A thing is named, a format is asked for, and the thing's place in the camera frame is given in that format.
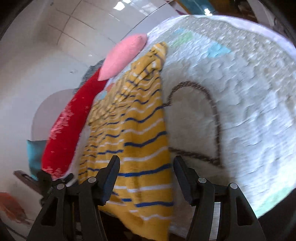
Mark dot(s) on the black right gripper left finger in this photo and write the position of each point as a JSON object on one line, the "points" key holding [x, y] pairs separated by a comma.
{"points": [[67, 206]]}

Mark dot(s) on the white curved headboard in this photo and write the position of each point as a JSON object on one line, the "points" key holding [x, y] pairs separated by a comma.
{"points": [[48, 112]]}

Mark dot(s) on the teal cushion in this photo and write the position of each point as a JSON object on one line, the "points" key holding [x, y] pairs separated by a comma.
{"points": [[35, 150]]}

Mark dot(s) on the brown wooden door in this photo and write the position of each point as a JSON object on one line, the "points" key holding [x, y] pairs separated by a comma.
{"points": [[239, 9]]}

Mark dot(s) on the grey checked cloth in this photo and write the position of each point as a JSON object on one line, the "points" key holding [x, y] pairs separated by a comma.
{"points": [[88, 74]]}

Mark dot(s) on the yellow striped knit sweater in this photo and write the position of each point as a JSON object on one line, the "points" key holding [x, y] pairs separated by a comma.
{"points": [[129, 123]]}

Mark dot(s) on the pink pillow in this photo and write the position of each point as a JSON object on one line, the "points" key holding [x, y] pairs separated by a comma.
{"points": [[122, 54]]}

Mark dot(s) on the patterned quilted bedspread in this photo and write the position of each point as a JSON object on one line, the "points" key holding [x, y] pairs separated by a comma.
{"points": [[228, 91]]}

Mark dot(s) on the white glossy wardrobe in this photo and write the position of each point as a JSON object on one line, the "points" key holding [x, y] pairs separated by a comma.
{"points": [[88, 30]]}

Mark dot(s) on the red floral quilt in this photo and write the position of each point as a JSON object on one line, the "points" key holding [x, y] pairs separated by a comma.
{"points": [[65, 133]]}

